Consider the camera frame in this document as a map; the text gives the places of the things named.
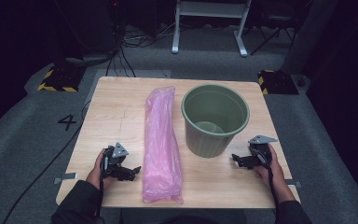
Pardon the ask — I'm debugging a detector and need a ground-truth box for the black tripod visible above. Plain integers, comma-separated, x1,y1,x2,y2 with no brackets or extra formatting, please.
250,12,296,57

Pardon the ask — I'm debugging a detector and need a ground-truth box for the long black floor cable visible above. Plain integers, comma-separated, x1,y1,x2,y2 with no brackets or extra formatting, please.
1,99,91,224

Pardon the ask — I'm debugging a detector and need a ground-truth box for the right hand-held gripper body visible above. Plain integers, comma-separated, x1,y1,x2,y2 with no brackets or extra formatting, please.
247,134,279,168

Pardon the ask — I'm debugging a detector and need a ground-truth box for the green plastic bin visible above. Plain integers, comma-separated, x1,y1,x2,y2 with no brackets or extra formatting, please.
181,83,251,159

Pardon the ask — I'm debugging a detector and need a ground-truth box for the pink plastic bag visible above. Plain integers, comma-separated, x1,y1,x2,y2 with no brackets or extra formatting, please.
141,86,185,205

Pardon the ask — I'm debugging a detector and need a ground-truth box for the person's right hand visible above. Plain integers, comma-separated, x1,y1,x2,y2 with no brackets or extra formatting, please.
254,144,290,194

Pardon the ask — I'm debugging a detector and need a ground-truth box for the bundle of floor cables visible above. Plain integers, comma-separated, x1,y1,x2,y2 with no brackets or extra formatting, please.
104,21,183,78

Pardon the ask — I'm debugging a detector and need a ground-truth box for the white metal stand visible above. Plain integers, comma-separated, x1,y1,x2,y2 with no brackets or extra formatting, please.
171,0,253,58

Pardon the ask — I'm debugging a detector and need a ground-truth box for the person's lap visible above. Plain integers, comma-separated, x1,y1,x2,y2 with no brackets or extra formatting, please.
119,207,248,224

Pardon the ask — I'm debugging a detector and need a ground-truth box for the dark equipment stand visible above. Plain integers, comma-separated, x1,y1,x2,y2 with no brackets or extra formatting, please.
51,0,126,68

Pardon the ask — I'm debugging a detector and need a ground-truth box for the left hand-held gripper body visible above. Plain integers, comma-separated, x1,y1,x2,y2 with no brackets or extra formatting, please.
101,142,130,180

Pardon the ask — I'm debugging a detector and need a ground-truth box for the grey tape strip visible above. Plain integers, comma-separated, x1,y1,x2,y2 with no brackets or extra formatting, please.
286,178,302,189
53,172,78,185

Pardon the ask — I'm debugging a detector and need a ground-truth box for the grey curtain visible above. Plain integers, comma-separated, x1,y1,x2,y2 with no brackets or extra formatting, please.
280,0,340,76

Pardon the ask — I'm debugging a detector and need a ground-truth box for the person's left hand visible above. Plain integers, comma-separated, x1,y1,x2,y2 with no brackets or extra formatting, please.
86,148,119,190

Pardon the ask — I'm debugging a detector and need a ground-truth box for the black yellow striped floor plate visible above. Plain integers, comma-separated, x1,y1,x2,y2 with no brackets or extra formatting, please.
257,69,300,96
36,63,87,93

